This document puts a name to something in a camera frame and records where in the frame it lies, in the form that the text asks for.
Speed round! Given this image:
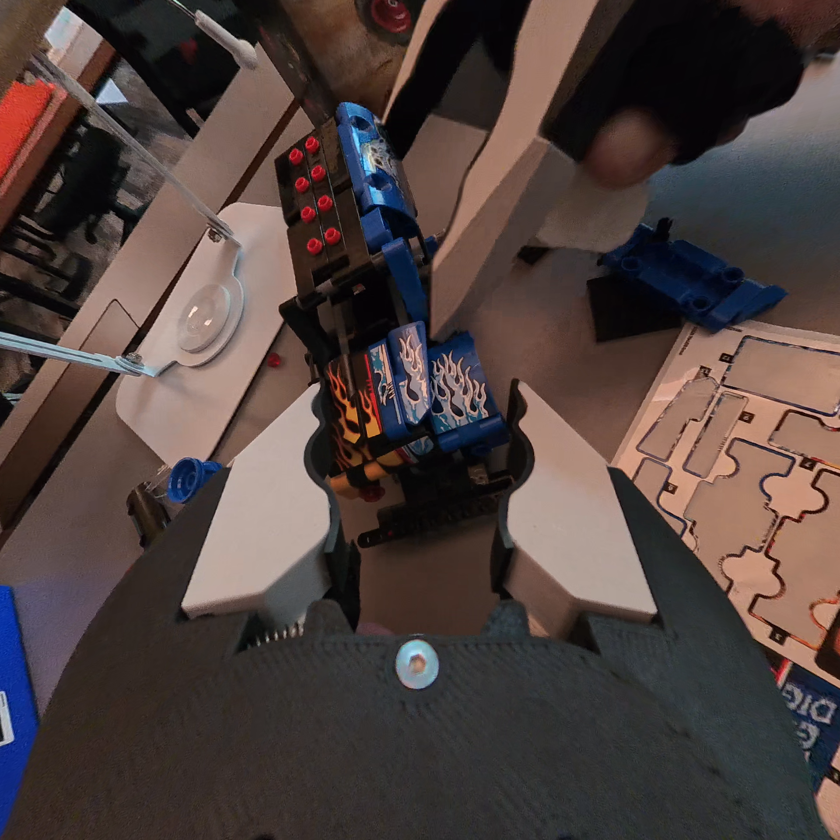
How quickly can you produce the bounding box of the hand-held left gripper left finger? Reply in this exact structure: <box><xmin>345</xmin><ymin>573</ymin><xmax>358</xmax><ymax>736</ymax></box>
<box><xmin>180</xmin><ymin>382</ymin><xmax>362</xmax><ymax>624</ymax></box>

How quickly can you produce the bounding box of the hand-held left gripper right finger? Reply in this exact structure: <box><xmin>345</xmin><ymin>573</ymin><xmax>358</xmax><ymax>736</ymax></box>
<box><xmin>490</xmin><ymin>378</ymin><xmax>658</xmax><ymax>635</ymax></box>

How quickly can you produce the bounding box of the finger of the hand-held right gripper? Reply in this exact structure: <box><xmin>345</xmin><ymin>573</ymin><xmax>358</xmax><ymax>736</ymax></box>
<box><xmin>428</xmin><ymin>0</ymin><xmax>652</xmax><ymax>340</ymax></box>
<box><xmin>382</xmin><ymin>0</ymin><xmax>534</xmax><ymax>160</ymax></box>

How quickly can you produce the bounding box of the blue black toy truck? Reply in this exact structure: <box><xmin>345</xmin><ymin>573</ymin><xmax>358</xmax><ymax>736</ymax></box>
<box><xmin>273</xmin><ymin>101</ymin><xmax>517</xmax><ymax>550</ymax></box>

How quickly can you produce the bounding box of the blue printed toy panel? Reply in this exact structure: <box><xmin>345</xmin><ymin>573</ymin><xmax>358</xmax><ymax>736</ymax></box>
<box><xmin>597</xmin><ymin>218</ymin><xmax>790</xmax><ymax>332</ymax></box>

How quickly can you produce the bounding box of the person's right hand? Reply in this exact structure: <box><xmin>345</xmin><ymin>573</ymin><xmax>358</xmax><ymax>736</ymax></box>
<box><xmin>583</xmin><ymin>108</ymin><xmax>678</xmax><ymax>190</ymax></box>

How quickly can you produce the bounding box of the black toy set box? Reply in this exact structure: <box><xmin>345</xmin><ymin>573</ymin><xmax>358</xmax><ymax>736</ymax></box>
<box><xmin>255</xmin><ymin>0</ymin><xmax>429</xmax><ymax>127</ymax></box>

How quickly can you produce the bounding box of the blue toy wheel rim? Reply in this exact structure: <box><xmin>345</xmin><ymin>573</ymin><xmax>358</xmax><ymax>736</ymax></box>
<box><xmin>167</xmin><ymin>457</ymin><xmax>224</xmax><ymax>505</ymax></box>

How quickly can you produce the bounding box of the white metal stand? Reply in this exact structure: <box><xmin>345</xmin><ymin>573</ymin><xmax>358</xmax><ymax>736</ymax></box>
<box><xmin>0</xmin><ymin>49</ymin><xmax>291</xmax><ymax>469</ymax></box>

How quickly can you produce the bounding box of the white sticker sheet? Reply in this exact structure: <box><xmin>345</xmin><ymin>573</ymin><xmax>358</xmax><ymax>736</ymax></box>
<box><xmin>612</xmin><ymin>319</ymin><xmax>840</xmax><ymax>840</ymax></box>

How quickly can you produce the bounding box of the blue plastic bin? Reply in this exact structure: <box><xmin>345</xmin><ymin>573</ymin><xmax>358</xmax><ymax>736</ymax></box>
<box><xmin>0</xmin><ymin>585</ymin><xmax>40</xmax><ymax>763</ymax></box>

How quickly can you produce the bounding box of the orange red object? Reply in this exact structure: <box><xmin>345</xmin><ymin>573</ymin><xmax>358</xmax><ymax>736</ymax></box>
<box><xmin>0</xmin><ymin>79</ymin><xmax>68</xmax><ymax>198</ymax></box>

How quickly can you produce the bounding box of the white cord pull handle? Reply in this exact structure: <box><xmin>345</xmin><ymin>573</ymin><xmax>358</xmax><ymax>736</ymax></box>
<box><xmin>167</xmin><ymin>0</ymin><xmax>261</xmax><ymax>71</ymax></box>

